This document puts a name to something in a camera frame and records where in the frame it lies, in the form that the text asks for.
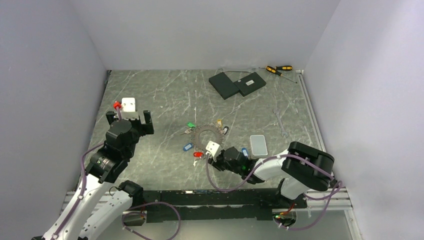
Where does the metal keyring with keys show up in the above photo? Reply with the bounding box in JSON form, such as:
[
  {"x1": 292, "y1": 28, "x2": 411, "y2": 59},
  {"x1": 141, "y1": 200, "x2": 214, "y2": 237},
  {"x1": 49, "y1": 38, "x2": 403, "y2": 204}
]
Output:
[{"x1": 179, "y1": 119, "x2": 230, "y2": 153}]

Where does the silver wrench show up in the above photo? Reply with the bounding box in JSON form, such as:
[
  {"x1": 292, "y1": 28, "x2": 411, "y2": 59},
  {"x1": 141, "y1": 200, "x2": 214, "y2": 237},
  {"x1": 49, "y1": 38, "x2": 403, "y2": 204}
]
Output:
[{"x1": 273, "y1": 108, "x2": 288, "y2": 138}]

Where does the small black box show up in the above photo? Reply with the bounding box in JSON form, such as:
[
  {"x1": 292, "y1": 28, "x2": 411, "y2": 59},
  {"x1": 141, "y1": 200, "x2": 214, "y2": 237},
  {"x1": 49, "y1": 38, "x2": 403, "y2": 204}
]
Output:
[{"x1": 234, "y1": 72, "x2": 266, "y2": 97}]

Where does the orange black screwdriver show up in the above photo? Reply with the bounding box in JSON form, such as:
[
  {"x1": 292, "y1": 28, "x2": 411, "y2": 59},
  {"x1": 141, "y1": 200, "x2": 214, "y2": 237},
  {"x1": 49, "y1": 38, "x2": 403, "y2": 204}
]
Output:
[
  {"x1": 261, "y1": 65, "x2": 293, "y2": 72},
  {"x1": 266, "y1": 70, "x2": 297, "y2": 84}
]

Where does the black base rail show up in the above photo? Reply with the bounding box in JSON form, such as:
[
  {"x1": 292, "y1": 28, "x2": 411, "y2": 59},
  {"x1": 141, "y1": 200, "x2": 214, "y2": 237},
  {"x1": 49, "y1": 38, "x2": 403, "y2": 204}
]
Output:
[{"x1": 132, "y1": 188, "x2": 307, "y2": 223}]

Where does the blue tagged key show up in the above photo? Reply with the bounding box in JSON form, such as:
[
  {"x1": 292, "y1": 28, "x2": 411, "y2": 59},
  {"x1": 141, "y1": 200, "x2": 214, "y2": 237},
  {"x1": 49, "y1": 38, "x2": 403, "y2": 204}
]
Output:
[{"x1": 241, "y1": 147, "x2": 249, "y2": 158}]

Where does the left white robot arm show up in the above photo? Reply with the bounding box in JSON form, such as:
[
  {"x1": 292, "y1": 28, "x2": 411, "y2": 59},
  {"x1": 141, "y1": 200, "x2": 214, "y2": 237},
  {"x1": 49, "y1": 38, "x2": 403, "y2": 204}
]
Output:
[{"x1": 35, "y1": 109, "x2": 155, "y2": 240}]

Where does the orange black screwdriver back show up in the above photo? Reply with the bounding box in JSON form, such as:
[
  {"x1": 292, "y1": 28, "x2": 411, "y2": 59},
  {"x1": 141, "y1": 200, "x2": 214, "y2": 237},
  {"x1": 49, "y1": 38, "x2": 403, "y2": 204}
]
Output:
[{"x1": 261, "y1": 65, "x2": 293, "y2": 72}]

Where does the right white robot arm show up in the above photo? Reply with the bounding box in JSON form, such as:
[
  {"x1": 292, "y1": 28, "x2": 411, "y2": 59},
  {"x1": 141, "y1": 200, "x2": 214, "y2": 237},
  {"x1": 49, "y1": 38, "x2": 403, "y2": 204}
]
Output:
[{"x1": 205, "y1": 141, "x2": 335, "y2": 208}]

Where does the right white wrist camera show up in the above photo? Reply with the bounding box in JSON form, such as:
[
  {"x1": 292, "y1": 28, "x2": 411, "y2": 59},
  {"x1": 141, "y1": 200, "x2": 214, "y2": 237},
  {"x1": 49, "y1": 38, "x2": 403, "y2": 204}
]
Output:
[{"x1": 205, "y1": 141, "x2": 222, "y2": 161}]

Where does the orange black screwdriver front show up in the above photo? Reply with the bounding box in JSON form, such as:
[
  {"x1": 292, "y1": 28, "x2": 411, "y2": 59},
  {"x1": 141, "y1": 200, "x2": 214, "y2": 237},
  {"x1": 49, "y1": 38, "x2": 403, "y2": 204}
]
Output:
[{"x1": 266, "y1": 70, "x2": 297, "y2": 84}]

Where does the grey rectangular tin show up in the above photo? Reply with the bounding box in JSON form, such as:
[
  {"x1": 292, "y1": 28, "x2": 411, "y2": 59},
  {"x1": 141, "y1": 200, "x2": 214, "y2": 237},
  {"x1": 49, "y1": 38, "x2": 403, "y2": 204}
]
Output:
[{"x1": 249, "y1": 135, "x2": 268, "y2": 156}]

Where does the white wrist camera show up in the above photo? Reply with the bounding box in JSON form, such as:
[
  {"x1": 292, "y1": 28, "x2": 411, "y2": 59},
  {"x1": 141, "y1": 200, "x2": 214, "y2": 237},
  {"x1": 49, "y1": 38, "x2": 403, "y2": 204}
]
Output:
[
  {"x1": 205, "y1": 141, "x2": 222, "y2": 161},
  {"x1": 120, "y1": 97, "x2": 139, "y2": 120}
]

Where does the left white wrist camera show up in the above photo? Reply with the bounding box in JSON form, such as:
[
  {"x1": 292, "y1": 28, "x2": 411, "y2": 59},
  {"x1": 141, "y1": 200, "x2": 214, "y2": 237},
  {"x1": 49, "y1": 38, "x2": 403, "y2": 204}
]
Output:
[{"x1": 120, "y1": 97, "x2": 139, "y2": 120}]

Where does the large black box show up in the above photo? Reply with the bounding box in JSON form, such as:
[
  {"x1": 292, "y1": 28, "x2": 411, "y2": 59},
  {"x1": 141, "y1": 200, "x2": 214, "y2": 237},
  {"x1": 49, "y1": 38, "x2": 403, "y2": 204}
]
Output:
[{"x1": 208, "y1": 72, "x2": 240, "y2": 100}]

